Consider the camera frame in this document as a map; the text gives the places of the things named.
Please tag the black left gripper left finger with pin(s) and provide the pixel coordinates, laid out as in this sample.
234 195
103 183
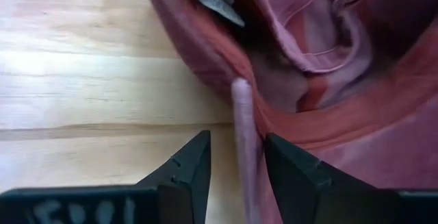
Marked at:
195 169

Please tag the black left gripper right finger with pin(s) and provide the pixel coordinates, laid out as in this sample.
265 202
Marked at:
308 189

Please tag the maroon baseball cap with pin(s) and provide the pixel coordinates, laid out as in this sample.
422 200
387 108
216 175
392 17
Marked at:
376 114

